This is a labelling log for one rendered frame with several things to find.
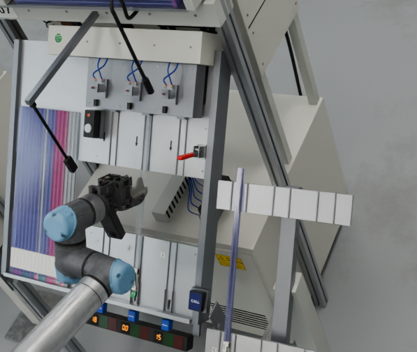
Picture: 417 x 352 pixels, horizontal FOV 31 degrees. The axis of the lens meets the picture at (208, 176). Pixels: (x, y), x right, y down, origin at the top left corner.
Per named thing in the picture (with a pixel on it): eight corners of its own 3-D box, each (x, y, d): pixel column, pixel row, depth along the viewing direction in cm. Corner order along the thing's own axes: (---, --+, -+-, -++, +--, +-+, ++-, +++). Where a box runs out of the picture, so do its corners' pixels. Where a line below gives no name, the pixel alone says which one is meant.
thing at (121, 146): (214, 178, 199) (205, 179, 194) (26, 150, 230) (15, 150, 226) (225, 52, 195) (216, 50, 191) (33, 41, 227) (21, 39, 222)
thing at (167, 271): (198, 316, 201) (192, 318, 198) (14, 269, 232) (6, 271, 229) (204, 246, 199) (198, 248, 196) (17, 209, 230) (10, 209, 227)
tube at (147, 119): (137, 296, 207) (135, 297, 206) (133, 295, 208) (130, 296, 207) (151, 112, 201) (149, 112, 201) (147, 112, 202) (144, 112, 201)
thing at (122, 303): (202, 318, 203) (188, 324, 197) (19, 272, 235) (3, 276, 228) (203, 313, 203) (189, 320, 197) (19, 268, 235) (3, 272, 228)
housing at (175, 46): (226, 68, 196) (199, 64, 184) (79, 58, 220) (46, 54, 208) (229, 37, 196) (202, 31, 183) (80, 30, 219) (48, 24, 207)
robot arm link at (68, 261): (81, 293, 176) (80, 251, 173) (48, 279, 182) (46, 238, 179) (104, 281, 182) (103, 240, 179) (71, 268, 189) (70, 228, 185)
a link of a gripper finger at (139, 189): (154, 172, 201) (133, 182, 193) (155, 193, 203) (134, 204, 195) (144, 171, 202) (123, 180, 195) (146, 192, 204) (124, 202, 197)
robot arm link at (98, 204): (97, 229, 182) (70, 223, 186) (108, 223, 186) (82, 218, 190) (95, 200, 180) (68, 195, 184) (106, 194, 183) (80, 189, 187)
